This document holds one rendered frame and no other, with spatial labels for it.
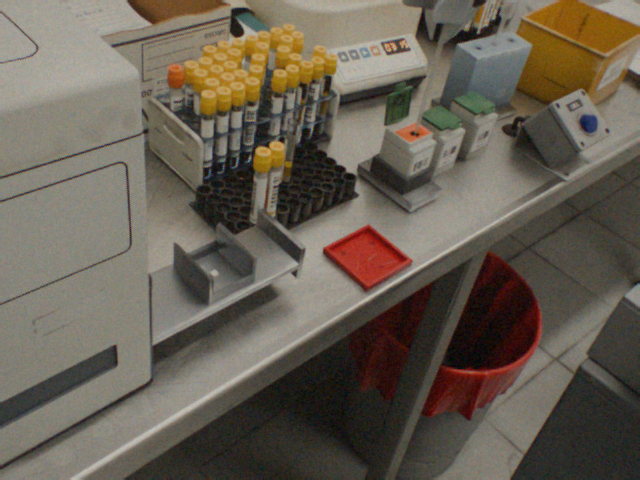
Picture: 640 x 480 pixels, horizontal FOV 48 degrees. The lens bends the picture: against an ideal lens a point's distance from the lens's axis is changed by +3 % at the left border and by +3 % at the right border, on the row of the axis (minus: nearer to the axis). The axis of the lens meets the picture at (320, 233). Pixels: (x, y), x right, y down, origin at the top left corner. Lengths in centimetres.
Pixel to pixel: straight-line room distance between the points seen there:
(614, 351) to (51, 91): 54
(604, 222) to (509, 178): 157
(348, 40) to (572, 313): 131
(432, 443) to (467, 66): 80
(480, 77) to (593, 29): 27
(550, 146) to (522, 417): 99
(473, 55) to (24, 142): 66
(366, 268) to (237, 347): 17
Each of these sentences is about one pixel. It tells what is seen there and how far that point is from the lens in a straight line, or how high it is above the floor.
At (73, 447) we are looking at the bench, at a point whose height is 88.
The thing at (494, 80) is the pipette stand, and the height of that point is 93.
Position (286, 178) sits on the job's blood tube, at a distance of 77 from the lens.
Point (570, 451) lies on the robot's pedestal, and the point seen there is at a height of 77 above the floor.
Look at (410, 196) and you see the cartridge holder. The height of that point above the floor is 89.
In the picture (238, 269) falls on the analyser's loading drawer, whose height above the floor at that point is 92.
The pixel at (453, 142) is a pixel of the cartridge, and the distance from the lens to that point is 87.
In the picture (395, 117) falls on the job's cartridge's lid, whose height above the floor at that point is 96.
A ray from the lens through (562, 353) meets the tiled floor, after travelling 199.
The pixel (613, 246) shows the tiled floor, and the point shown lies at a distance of 240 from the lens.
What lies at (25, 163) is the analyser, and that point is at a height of 113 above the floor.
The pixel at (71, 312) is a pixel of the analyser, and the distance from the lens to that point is 50.
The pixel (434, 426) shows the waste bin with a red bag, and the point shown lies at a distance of 142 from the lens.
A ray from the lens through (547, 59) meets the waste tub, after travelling 109.
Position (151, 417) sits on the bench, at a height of 88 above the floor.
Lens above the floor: 138
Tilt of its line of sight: 42 degrees down
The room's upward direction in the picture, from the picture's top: 11 degrees clockwise
